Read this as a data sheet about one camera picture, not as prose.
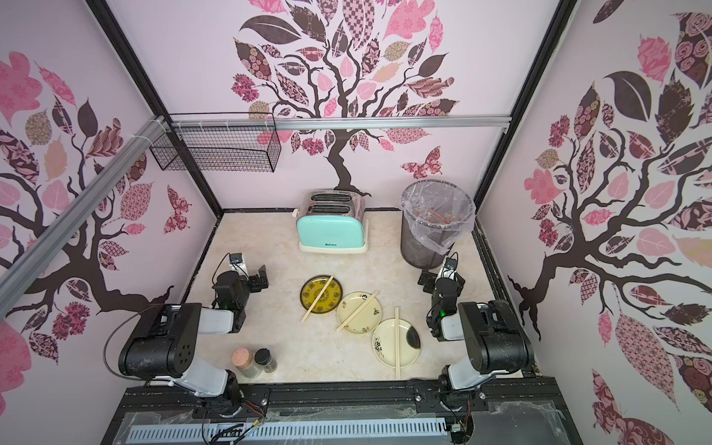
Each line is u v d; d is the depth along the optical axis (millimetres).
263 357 728
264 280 876
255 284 850
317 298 920
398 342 818
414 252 960
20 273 504
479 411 721
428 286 844
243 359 710
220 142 945
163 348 447
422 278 858
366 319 878
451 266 782
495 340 456
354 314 874
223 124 902
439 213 993
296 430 697
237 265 788
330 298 928
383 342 835
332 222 945
